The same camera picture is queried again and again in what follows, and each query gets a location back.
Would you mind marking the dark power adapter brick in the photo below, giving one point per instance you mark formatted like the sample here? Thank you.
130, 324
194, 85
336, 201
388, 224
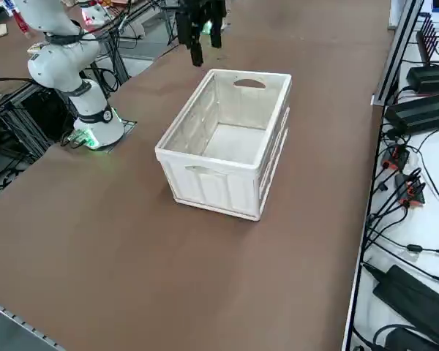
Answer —
420, 109
431, 78

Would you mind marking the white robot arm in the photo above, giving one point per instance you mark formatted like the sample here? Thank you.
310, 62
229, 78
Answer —
58, 66

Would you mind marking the aluminium table edge rail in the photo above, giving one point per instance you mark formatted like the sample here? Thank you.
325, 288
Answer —
18, 320

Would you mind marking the large black power adapter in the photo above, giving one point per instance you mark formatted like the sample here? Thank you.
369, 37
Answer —
413, 303

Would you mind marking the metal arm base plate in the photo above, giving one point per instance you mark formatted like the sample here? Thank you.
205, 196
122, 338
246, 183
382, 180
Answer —
128, 128

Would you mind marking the aluminium camera post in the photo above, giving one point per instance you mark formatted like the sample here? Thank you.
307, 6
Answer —
397, 55

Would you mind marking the black orange connector hub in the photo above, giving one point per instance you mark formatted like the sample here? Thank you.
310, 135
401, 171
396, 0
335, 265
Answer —
411, 190
397, 159

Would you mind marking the black metal frame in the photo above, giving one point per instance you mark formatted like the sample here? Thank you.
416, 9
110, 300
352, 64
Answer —
11, 109

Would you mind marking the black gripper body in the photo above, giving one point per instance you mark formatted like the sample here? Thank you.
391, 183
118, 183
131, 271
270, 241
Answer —
201, 6

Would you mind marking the white folding storage box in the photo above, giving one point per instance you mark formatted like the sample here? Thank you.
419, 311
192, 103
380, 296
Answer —
212, 190

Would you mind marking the black slotted rack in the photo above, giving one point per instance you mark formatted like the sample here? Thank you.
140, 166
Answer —
428, 44

